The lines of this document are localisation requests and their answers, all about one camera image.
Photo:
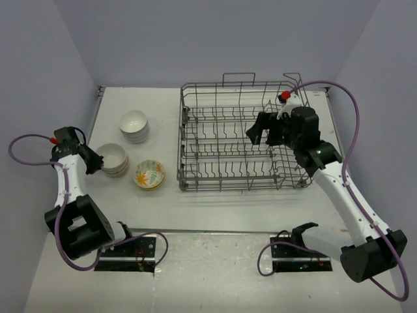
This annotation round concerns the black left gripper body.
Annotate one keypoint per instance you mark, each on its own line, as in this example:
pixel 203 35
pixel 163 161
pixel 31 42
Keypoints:
pixel 93 162

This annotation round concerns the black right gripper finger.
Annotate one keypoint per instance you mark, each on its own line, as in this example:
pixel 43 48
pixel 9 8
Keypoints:
pixel 255 133
pixel 266 121

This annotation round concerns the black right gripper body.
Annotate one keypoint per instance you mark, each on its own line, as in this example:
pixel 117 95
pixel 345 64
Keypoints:
pixel 281 133

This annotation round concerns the plain beige bowl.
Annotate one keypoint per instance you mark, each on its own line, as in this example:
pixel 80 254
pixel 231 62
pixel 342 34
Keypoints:
pixel 114 156

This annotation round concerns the beige bowl with flower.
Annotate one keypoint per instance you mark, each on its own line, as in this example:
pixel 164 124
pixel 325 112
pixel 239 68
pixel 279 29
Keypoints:
pixel 118 174

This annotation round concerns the light blue bowl rack end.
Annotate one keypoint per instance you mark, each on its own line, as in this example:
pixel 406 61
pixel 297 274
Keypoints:
pixel 133 121

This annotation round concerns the orange green floral bowl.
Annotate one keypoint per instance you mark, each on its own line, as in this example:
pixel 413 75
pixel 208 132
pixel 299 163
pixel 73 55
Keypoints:
pixel 148 173

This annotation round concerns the yellow dotted bowl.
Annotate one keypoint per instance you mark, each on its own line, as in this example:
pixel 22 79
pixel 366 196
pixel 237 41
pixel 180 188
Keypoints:
pixel 143 187

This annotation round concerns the beige bowl with plant drawing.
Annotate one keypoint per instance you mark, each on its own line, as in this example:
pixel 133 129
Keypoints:
pixel 118 168

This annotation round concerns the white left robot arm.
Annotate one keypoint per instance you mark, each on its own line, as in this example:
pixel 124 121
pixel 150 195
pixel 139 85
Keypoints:
pixel 76 220

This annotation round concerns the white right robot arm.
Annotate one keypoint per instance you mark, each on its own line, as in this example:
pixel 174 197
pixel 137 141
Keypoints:
pixel 371 247

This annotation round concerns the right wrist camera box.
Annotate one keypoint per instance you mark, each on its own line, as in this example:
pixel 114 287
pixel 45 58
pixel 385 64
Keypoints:
pixel 288 102

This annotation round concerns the grey wire dish rack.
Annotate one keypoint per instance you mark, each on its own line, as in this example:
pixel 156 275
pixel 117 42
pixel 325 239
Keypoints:
pixel 214 152

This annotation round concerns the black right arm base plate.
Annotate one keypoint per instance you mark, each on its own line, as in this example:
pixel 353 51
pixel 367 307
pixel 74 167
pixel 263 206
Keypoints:
pixel 286 259

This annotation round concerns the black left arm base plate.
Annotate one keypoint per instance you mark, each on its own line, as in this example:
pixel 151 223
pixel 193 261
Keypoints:
pixel 136 256

